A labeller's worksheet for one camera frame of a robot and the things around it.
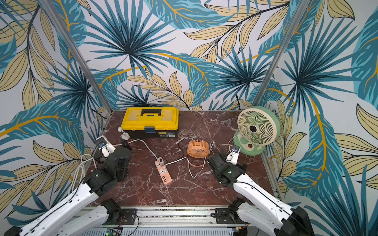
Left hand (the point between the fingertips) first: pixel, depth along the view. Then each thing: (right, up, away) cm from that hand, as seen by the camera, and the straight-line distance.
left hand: (114, 144), depth 71 cm
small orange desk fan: (+41, -4, +15) cm, 44 cm away
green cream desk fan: (+74, +8, +10) cm, 75 cm away
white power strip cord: (-1, -1, +29) cm, 29 cm away
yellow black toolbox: (+13, +11, +20) cm, 26 cm away
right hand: (+60, -9, +8) cm, 61 cm away
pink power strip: (+21, -19, +15) cm, 32 cm away
